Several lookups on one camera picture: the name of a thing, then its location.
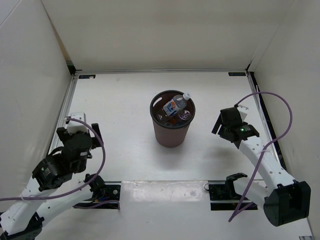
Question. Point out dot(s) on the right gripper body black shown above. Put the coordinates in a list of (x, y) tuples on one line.
[(222, 132)]

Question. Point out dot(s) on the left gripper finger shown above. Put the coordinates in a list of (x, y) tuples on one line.
[(63, 134), (97, 140)]

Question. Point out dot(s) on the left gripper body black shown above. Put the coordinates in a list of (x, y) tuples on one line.
[(83, 166)]

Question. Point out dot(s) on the clear bottle orange blue label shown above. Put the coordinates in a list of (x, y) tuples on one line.
[(176, 104)]

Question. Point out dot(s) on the orange juice bottle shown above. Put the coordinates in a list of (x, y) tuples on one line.
[(172, 122)]

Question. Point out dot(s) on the clear unlabeled plastic bottle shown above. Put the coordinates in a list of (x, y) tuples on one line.
[(162, 118)]

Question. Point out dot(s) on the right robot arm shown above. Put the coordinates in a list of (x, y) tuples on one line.
[(282, 198)]

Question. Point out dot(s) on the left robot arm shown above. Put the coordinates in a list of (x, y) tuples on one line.
[(38, 204)]

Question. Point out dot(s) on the brown plastic bin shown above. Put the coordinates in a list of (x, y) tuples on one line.
[(168, 135)]

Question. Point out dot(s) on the right blue corner sticker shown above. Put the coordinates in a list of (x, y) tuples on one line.
[(237, 74)]

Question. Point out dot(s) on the blue corner sticker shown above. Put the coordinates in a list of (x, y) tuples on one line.
[(237, 74), (87, 76)]

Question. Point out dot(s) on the left blue corner sticker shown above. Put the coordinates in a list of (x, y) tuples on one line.
[(87, 76)]

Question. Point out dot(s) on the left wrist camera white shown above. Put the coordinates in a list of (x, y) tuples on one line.
[(74, 126)]

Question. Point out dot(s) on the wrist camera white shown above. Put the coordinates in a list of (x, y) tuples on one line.
[(74, 126), (244, 111)]

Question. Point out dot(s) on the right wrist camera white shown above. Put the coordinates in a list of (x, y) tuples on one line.
[(244, 111)]

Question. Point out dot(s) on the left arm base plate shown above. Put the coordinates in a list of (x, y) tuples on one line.
[(107, 200)]

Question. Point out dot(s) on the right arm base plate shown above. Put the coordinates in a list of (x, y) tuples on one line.
[(219, 197)]

